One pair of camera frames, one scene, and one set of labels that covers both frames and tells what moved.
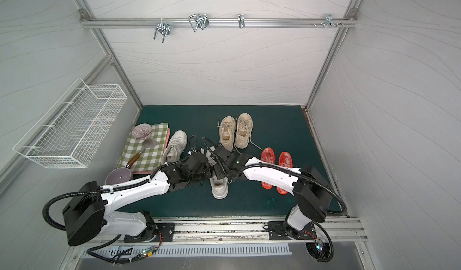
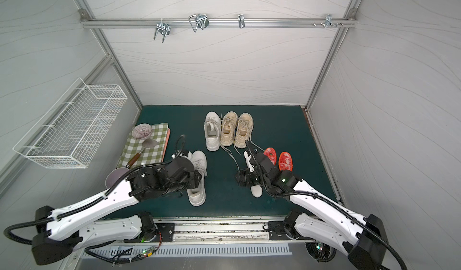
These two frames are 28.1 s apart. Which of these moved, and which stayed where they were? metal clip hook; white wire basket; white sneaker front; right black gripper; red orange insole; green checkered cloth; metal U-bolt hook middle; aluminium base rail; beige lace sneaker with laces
Moved: right black gripper; white sneaker front
Stayed: aluminium base rail; white wire basket; metal U-bolt hook middle; red orange insole; metal clip hook; beige lace sneaker with laces; green checkered cloth
